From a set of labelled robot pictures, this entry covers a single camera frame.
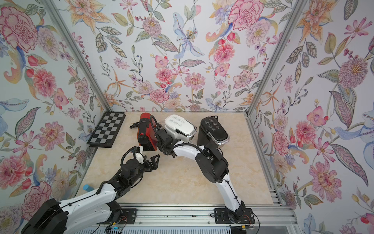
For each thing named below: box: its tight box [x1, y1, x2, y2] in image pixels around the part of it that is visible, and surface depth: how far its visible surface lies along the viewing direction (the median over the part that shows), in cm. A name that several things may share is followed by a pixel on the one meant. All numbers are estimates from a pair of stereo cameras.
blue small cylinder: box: [82, 184, 94, 193], surface depth 80 cm
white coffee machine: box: [164, 114, 198, 143], surface depth 85 cm
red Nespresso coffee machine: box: [136, 112, 159, 152], surface depth 90 cm
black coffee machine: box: [197, 115, 230, 149], surface depth 83 cm
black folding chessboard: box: [86, 111, 127, 149], surface depth 109 cm
